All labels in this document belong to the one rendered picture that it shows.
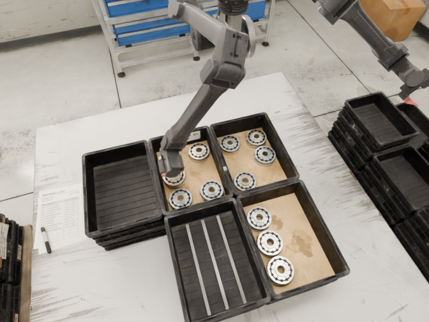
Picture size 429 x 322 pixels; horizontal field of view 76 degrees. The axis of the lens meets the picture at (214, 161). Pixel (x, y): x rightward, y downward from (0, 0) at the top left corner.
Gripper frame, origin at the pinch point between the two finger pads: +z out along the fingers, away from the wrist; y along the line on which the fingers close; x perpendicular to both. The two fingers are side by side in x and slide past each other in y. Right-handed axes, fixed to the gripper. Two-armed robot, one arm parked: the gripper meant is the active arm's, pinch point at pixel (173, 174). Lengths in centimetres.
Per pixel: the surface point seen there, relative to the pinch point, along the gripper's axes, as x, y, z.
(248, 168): -3.4, 34.8, 6.6
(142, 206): -8.7, -16.9, 5.8
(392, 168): -6, 140, 53
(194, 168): 4.0, 9.9, 6.4
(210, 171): 0.2, 16.8, 6.4
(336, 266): -55, 51, 1
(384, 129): 19, 144, 43
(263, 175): -8.7, 40.6, 6.5
